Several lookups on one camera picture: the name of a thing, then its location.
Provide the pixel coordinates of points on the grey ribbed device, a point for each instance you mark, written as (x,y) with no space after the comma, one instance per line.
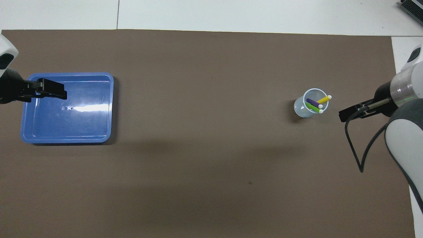
(413,6)

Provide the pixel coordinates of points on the brown table mat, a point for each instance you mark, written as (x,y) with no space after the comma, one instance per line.
(205,132)

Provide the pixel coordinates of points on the green pen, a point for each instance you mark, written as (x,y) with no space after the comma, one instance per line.
(312,107)

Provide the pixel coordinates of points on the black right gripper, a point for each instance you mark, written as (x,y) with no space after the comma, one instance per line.
(383,92)

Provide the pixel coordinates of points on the purple pen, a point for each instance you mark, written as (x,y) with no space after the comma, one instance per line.
(312,101)

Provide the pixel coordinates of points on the blue plastic tray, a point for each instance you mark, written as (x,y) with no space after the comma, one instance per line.
(66,125)

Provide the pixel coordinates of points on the yellow pen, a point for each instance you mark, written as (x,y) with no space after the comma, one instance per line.
(324,99)

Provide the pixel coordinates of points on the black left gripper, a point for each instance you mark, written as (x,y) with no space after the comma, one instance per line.
(10,89)

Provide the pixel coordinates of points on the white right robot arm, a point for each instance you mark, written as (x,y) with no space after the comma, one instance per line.
(406,138)

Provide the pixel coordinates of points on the translucent plastic cup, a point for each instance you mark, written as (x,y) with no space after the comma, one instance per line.
(301,110)

